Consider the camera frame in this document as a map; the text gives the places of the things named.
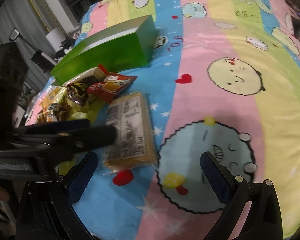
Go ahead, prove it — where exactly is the brown panda snack bag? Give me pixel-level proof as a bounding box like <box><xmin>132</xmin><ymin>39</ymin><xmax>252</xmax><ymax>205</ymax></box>
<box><xmin>36</xmin><ymin>103</ymin><xmax>66</xmax><ymax>124</ymax></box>

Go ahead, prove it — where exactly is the brown gold round-label snack bag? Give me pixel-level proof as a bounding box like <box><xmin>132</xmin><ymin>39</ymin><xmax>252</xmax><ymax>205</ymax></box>
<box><xmin>66</xmin><ymin>82</ymin><xmax>93</xmax><ymax>113</ymax></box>

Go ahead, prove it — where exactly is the yellow orange snack bag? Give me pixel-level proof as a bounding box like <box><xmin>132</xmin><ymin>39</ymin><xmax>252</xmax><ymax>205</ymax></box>
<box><xmin>39</xmin><ymin>85</ymin><xmax>66</xmax><ymax>109</ymax></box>

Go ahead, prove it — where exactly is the yellow cracker pack with label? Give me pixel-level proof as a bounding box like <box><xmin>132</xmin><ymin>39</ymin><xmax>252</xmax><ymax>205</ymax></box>
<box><xmin>103</xmin><ymin>92</ymin><xmax>157</xmax><ymax>173</ymax></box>

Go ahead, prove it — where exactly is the red orange snack packet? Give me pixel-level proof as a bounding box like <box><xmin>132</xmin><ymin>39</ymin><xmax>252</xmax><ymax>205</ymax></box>
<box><xmin>86</xmin><ymin>64</ymin><xmax>137</xmax><ymax>104</ymax></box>

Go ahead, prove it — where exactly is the black floor lamp stand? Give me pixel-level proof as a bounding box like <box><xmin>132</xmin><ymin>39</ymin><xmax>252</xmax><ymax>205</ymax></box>
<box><xmin>9</xmin><ymin>28</ymin><xmax>57</xmax><ymax>73</ymax></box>

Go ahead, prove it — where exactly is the black white clothes pile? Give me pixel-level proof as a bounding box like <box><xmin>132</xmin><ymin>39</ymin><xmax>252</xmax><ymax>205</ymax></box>
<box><xmin>55</xmin><ymin>38</ymin><xmax>76</xmax><ymax>62</ymax></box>

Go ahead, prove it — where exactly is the green cardboard box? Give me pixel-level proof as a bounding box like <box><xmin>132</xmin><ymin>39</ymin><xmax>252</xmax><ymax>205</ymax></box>
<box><xmin>50</xmin><ymin>15</ymin><xmax>157</xmax><ymax>85</ymax></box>

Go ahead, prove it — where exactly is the colourful cartoon striped bedsheet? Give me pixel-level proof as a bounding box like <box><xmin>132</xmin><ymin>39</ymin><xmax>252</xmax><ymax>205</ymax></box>
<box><xmin>25</xmin><ymin>0</ymin><xmax>300</xmax><ymax>240</ymax></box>

